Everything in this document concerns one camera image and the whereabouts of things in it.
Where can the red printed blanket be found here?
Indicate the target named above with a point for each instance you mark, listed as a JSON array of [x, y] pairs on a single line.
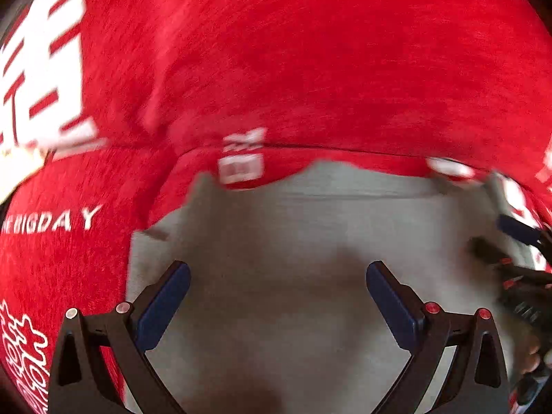
[[280, 51]]

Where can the person's right hand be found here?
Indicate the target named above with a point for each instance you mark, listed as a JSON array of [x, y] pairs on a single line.
[[534, 358]]

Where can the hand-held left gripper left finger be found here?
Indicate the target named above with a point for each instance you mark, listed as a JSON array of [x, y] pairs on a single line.
[[166, 297]]

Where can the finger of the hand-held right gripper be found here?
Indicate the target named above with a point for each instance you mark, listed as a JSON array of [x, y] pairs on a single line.
[[487, 248], [515, 226]]

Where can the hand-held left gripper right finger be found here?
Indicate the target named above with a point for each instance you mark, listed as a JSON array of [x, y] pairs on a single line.
[[390, 299]]

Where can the white cloth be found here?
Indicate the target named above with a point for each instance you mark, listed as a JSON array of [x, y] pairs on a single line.
[[17, 172]]

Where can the grey sweater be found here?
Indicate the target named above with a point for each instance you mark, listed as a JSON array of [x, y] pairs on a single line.
[[280, 233]]

